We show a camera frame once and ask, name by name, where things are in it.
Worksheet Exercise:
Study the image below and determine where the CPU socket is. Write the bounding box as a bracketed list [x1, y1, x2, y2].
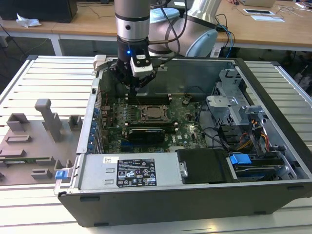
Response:
[137, 104, 172, 123]

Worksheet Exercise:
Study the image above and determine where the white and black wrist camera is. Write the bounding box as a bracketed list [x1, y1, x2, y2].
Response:
[130, 54, 154, 78]

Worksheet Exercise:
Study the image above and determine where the silver metal drive cage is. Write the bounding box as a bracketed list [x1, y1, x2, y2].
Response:
[206, 69, 268, 127]

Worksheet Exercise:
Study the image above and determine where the pale blue paper sheet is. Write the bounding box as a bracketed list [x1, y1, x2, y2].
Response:
[251, 15, 286, 23]

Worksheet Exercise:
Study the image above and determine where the silver CPU chip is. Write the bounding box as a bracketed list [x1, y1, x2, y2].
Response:
[145, 107, 164, 119]

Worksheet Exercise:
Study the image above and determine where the green motherboard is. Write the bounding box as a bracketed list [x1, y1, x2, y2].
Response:
[101, 95, 213, 154]

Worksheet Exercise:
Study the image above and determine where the black graphics card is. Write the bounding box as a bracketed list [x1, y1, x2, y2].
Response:
[128, 128, 166, 144]

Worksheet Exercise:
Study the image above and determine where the hard disk in blue carrier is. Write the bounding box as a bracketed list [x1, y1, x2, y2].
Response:
[228, 153, 290, 183]

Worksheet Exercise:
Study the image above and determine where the blue cable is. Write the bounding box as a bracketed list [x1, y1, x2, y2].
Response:
[216, 23, 236, 59]

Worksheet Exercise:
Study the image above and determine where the silver power supply unit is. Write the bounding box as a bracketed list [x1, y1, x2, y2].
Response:
[78, 153, 183, 191]

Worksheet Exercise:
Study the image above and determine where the black box on desk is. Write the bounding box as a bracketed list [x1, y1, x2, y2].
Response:
[0, 0, 78, 24]

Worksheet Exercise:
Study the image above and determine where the crumpled white paper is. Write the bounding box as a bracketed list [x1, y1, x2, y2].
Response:
[16, 12, 41, 27]

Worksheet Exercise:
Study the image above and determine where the orange and yellow wire bundle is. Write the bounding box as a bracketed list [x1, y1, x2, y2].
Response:
[237, 131, 269, 152]

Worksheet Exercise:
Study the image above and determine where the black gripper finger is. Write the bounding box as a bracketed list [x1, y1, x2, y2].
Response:
[109, 63, 136, 95]
[133, 70, 157, 96]

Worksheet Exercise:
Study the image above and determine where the grey case latch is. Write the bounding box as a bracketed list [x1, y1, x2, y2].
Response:
[94, 55, 108, 72]

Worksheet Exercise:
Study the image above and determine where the black drive bay cover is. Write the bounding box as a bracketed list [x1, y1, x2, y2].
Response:
[175, 149, 231, 185]

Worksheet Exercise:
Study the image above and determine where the black open PC case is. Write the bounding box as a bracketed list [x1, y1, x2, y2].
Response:
[54, 55, 312, 227]

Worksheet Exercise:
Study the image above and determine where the black RAM slot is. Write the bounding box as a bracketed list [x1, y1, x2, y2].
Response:
[126, 99, 171, 104]
[124, 121, 176, 126]
[126, 97, 171, 101]
[124, 124, 178, 130]

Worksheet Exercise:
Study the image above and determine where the black cable loop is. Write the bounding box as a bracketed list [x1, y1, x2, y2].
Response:
[197, 99, 231, 150]

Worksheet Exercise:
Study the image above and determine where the metal socket cover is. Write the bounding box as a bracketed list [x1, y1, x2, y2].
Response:
[139, 105, 170, 122]

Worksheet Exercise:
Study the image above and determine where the grey parts rack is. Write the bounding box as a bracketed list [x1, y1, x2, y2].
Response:
[0, 98, 82, 187]

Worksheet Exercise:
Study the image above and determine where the white flat device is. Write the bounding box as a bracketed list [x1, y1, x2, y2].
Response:
[243, 8, 276, 16]

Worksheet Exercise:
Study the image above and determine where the wooden desk with white legs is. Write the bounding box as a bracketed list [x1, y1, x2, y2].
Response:
[0, 0, 119, 57]

